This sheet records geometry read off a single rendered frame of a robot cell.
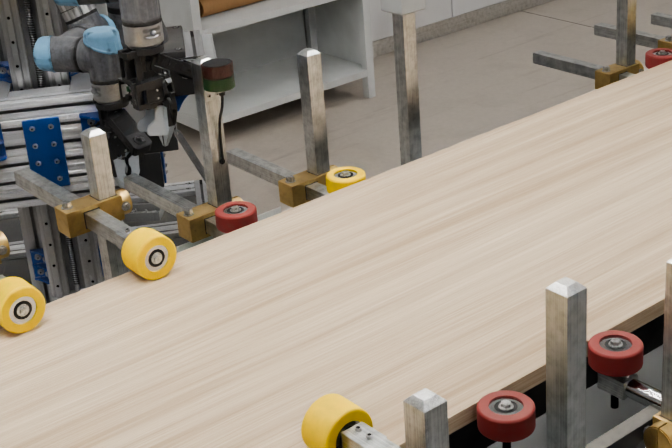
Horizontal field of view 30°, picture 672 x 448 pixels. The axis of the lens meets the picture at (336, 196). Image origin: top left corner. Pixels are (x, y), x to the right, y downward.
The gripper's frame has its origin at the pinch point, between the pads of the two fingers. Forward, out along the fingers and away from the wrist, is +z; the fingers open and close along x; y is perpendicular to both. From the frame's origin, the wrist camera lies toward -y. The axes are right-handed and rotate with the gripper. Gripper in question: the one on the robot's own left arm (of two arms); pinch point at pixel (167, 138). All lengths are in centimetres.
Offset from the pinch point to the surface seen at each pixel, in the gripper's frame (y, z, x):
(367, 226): -14.4, 10.3, 43.5
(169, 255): 21.1, 6.6, 33.2
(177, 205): 0.1, 14.5, 0.3
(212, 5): -152, 45, -222
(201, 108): -3.7, -7.2, 8.1
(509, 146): -59, 10, 36
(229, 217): 1.5, 9.8, 22.1
